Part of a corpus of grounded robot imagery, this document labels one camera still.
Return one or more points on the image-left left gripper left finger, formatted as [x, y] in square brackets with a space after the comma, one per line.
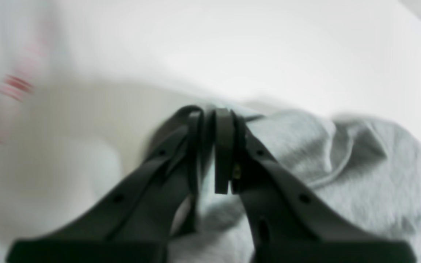
[133, 221]

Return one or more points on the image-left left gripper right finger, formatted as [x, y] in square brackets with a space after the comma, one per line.
[288, 222]

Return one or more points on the grey t-shirt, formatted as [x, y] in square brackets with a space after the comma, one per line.
[367, 169]

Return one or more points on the red tape rectangle marking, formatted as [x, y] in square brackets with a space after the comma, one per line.
[19, 80]

